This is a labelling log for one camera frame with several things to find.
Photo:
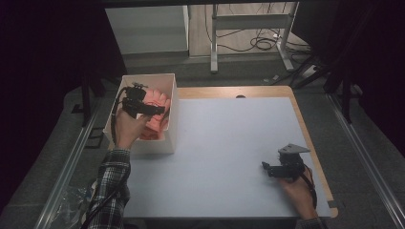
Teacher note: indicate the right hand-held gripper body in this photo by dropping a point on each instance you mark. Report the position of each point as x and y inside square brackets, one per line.
[291, 165]

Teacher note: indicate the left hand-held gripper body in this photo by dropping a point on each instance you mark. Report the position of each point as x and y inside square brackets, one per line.
[133, 100]

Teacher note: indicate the pink glove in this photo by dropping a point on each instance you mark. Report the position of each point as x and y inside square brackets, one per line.
[156, 98]
[154, 127]

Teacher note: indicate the white box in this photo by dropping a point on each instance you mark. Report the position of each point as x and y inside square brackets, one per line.
[168, 140]

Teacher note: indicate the person's left hand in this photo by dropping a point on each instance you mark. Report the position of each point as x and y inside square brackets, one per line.
[127, 130]

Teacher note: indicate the person's right hand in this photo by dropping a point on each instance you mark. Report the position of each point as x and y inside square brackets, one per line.
[301, 197]

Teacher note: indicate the black stand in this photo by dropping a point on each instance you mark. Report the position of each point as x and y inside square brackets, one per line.
[346, 95]
[85, 98]

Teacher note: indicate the white table mat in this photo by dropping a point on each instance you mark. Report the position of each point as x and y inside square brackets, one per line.
[223, 152]

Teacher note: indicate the wooden table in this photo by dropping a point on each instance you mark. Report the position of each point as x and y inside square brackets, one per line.
[223, 91]

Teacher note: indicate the white cabinet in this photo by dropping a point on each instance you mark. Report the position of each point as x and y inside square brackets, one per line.
[146, 28]

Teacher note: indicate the black curtain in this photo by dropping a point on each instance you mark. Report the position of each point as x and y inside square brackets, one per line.
[366, 47]
[38, 47]

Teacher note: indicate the clear plastic bag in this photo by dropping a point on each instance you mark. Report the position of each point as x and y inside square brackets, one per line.
[71, 206]

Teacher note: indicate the aluminium rail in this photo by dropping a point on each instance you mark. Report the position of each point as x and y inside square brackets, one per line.
[366, 152]
[63, 171]

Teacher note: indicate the grey metal desk frame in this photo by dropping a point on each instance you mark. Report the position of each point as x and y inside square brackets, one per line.
[251, 21]

